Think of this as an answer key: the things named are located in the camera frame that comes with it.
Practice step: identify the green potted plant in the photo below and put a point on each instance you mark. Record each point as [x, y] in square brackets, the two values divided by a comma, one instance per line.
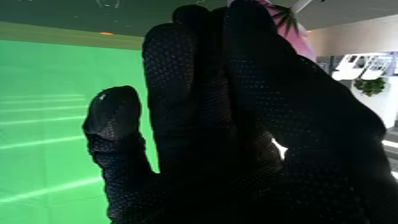
[370, 87]

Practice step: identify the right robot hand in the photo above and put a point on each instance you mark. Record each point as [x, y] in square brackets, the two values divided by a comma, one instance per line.
[237, 133]

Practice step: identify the dark mat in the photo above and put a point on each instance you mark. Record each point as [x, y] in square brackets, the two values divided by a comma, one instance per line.
[71, 15]

